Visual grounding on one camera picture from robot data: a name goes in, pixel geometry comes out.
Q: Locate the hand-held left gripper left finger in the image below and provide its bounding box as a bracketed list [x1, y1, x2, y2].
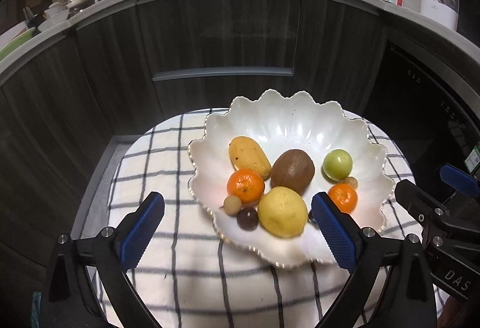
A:
[47, 192, 166, 328]

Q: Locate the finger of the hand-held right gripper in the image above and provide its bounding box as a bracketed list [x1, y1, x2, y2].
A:
[440, 163, 480, 200]
[394, 180, 455, 235]

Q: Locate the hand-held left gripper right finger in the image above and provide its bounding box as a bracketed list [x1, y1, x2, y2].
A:
[311, 192, 437, 328]

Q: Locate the small orange tangerine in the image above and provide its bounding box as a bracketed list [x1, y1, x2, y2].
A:
[328, 183, 358, 214]

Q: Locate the yellow lemon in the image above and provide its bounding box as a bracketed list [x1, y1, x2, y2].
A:
[257, 186, 308, 237]

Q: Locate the green plum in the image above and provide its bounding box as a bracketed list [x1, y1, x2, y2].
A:
[322, 149, 353, 181]

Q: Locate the brown kiwi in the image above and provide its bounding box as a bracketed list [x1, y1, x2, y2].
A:
[271, 149, 316, 197]

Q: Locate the large orange tangerine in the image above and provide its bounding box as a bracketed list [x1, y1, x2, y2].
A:
[227, 169, 265, 203]

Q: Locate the yellow mango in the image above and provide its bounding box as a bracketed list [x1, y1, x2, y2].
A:
[229, 136, 272, 179]

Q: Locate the white scalloped bowl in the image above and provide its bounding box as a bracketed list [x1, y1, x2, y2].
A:
[187, 89, 396, 270]

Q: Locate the black and white checked cloth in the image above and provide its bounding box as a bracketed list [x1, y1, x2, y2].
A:
[92, 108, 443, 328]

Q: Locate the black built-in dishwasher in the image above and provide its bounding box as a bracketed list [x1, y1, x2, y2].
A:
[369, 43, 480, 193]

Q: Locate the white box appliance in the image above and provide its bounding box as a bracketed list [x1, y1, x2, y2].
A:
[420, 0, 459, 31]

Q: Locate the black microwave oven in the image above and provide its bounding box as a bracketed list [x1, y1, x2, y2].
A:
[455, 0, 480, 40]

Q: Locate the green plastic basin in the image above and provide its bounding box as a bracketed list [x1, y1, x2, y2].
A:
[0, 28, 36, 62]

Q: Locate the white ceramic bowl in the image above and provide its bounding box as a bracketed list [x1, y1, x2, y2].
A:
[37, 9, 70, 32]

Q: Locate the black knife block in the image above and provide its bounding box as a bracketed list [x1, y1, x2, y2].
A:
[22, 7, 44, 36]

